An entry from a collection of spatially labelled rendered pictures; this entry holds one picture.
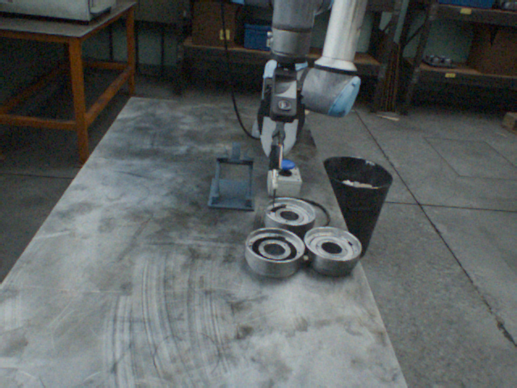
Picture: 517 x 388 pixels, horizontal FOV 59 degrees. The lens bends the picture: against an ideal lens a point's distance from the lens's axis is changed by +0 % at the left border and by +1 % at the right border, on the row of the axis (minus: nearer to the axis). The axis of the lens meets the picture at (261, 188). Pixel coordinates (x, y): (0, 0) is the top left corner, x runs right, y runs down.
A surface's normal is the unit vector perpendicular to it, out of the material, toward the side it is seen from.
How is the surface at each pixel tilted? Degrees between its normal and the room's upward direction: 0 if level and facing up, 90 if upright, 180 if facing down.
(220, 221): 0
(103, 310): 0
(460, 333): 0
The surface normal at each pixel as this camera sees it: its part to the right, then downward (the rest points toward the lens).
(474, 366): 0.11, -0.88
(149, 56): 0.04, 0.47
